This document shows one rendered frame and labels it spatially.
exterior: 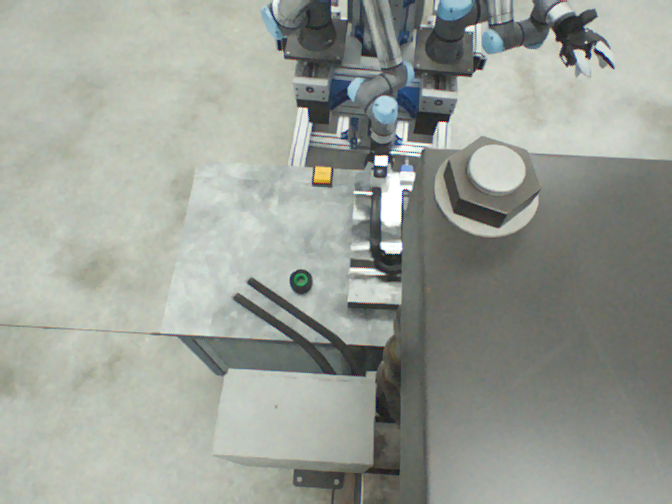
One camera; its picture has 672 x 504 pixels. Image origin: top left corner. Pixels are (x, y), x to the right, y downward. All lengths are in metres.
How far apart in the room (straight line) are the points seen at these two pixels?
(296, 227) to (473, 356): 1.46
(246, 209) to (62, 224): 1.45
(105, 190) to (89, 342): 0.87
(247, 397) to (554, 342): 0.66
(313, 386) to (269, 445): 0.13
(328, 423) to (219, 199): 1.20
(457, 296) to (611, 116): 3.17
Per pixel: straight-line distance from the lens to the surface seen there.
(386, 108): 1.63
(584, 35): 1.70
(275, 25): 1.93
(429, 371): 0.51
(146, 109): 3.48
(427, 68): 2.08
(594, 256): 0.60
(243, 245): 1.91
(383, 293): 1.75
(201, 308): 1.85
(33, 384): 2.91
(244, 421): 1.05
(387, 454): 1.72
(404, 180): 1.90
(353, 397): 1.04
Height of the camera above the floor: 2.49
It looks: 65 degrees down
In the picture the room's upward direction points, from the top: 1 degrees clockwise
